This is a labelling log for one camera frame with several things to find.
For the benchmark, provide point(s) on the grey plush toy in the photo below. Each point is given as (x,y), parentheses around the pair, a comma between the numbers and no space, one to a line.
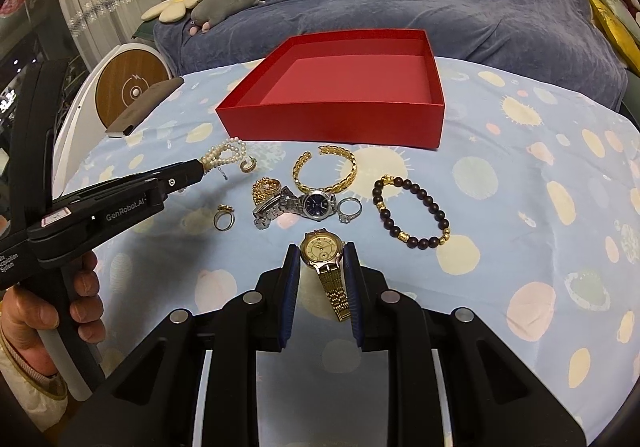
(208,13)

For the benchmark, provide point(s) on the left hand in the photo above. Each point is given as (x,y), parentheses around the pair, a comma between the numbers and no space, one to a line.
(23,314)

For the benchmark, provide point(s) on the blue planet-print bedsheet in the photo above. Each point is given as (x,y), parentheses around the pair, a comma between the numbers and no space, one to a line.
(527,213)

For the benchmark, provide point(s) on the gold hoop earring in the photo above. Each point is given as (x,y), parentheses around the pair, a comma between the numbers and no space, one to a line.
(248,164)

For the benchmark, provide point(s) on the red cardboard tray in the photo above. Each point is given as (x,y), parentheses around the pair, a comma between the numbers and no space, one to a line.
(375,86)

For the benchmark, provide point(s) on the gold chain bangle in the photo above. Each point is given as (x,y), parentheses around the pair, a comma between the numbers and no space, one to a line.
(326,149)

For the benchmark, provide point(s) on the round wooden white device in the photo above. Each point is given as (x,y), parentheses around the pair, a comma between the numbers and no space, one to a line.
(116,82)

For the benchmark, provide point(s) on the yellow pillow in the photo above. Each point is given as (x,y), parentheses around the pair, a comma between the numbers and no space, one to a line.
(617,34)

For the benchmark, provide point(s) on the gold wristwatch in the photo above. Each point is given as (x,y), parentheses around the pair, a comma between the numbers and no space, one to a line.
(322,251)

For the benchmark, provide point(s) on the flower-shaped cushion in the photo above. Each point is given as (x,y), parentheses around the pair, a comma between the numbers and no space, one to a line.
(169,11)

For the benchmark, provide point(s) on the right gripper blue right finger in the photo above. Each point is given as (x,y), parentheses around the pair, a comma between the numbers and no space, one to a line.
(353,277)

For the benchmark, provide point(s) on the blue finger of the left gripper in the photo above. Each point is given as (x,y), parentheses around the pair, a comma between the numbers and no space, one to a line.
(179,176)

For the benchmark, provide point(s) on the silver blue-dial wristwatch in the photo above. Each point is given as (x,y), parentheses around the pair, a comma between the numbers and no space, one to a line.
(316,205)

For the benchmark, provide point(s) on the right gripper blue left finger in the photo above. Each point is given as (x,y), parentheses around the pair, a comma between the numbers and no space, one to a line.
(290,282)

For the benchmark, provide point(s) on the dark blue blanket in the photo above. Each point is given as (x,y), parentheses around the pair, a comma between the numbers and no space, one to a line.
(552,41)

